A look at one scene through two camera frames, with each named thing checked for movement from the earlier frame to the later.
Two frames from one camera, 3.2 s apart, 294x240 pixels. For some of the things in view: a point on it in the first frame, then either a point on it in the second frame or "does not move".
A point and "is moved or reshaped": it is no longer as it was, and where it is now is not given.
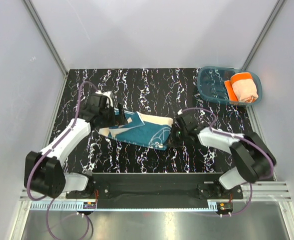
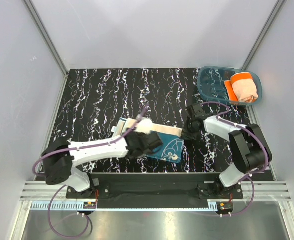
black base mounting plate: [157, 190] does not move
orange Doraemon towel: [242, 88] does not move
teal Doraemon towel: [142, 129] is moved or reshaped
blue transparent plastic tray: [231, 86] does not move
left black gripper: [118, 119] -> [138, 134]
